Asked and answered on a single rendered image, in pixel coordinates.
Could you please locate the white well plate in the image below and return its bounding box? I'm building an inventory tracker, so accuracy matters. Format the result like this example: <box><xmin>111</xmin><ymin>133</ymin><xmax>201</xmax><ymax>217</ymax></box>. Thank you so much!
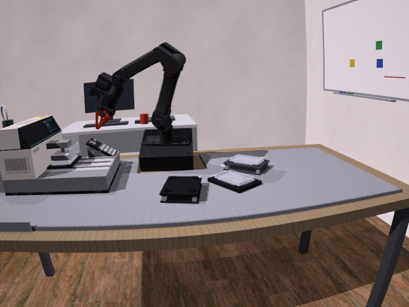
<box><xmin>214</xmin><ymin>170</ymin><xmax>256</xmax><ymax>187</ymax></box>
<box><xmin>229</xmin><ymin>154</ymin><xmax>264</xmax><ymax>165</ymax></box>
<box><xmin>51</xmin><ymin>155</ymin><xmax>78</xmax><ymax>166</ymax></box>

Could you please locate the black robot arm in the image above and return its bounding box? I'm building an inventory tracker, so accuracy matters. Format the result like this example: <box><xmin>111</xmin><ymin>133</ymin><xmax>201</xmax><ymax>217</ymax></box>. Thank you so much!
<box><xmin>89</xmin><ymin>42</ymin><xmax>189</xmax><ymax>146</ymax></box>

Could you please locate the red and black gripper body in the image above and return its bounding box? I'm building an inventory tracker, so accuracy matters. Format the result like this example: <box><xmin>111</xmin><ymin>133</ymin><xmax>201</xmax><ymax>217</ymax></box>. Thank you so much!
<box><xmin>96</xmin><ymin>94</ymin><xmax>119</xmax><ymax>115</ymax></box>

